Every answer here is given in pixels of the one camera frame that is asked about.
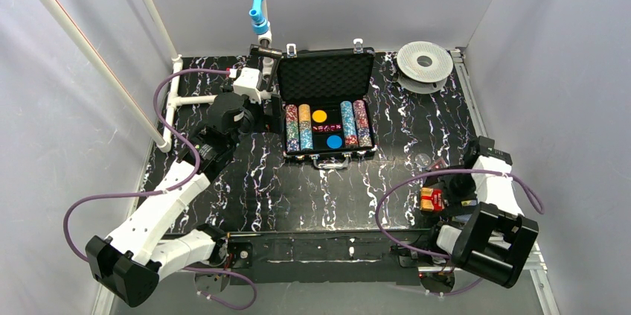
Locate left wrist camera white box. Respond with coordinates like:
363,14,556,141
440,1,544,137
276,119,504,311
232,67,262,104

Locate blue round chip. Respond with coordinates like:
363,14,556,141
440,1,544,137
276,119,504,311
326,135,343,149

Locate chip row far right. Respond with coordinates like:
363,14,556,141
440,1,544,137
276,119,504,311
353,100,373,147

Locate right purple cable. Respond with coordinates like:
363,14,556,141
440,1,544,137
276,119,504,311
374,168,545,298

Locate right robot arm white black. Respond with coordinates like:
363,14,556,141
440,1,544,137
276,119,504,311
435,136,539,288

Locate chip row far left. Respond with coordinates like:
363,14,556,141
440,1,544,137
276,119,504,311
286,104,300,152

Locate black poker chip case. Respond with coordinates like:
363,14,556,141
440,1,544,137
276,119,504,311
276,38,377,170

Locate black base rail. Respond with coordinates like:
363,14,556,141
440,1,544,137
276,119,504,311
209,230,477,290

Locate red yellow card deck box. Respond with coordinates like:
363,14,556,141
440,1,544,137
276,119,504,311
420,187,444,213

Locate metal pole with clamp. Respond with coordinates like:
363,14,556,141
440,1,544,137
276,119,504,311
249,0,284,82

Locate chip row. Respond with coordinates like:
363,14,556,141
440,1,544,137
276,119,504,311
298,104,313,150
340,101,359,147
353,100,373,147
286,104,300,152

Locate white PVC pipe frame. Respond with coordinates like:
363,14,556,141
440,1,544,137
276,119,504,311
4,0,278,154

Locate purple cable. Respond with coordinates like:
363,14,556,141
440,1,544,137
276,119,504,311
374,168,545,298
63,68,258,311

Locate triangular red black token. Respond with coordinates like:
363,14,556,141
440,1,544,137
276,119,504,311
429,157,449,170

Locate aluminium rail frame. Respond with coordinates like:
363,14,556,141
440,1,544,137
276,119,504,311
419,48,560,315

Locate grey filament spool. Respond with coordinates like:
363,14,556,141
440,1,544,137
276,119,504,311
395,41,454,95

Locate yellow round chip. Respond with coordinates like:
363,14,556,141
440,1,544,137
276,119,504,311
312,109,327,124

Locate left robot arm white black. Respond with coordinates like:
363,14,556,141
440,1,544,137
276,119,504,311
86,75,271,308

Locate clear dealer button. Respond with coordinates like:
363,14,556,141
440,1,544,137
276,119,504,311
414,153,432,167

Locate red dice in case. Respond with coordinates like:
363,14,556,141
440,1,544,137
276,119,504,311
312,124,342,133

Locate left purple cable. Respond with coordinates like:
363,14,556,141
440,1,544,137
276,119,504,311
63,68,258,311

